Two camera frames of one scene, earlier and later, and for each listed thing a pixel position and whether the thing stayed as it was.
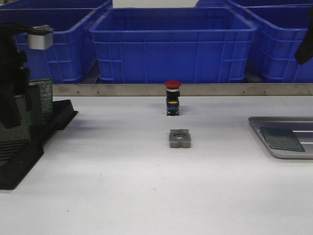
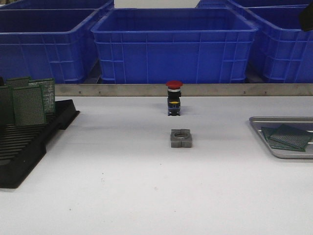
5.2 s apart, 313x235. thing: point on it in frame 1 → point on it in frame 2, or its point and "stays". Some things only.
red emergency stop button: [172, 94] stays
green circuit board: [21, 132] → [293, 136]
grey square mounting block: [179, 138] stays
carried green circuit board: [282, 139] stays
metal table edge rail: [186, 89] stays
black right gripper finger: [305, 53] → [306, 17]
